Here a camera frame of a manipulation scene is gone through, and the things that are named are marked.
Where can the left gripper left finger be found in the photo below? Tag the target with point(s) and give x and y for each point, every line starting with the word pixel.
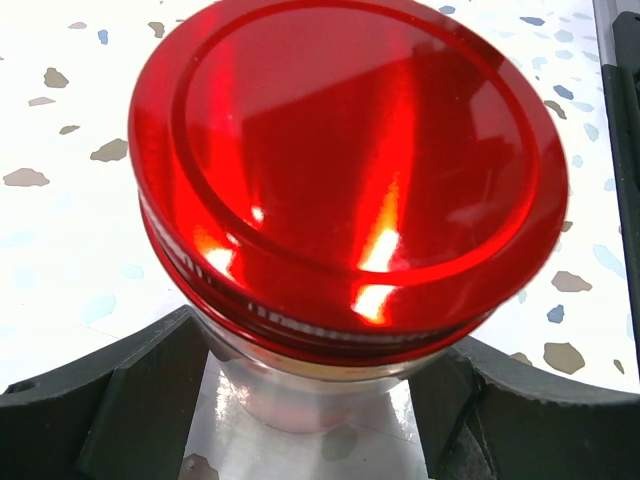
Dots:
pixel 121 412

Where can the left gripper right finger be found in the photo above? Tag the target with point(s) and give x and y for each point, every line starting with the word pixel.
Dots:
pixel 481 414

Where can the clear plastic jar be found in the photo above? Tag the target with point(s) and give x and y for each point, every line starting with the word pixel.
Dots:
pixel 296 396

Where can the red jar lid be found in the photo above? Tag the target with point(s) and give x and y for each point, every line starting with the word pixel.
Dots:
pixel 343 182

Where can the aluminium frame rail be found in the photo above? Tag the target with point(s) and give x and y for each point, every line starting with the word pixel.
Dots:
pixel 617 28

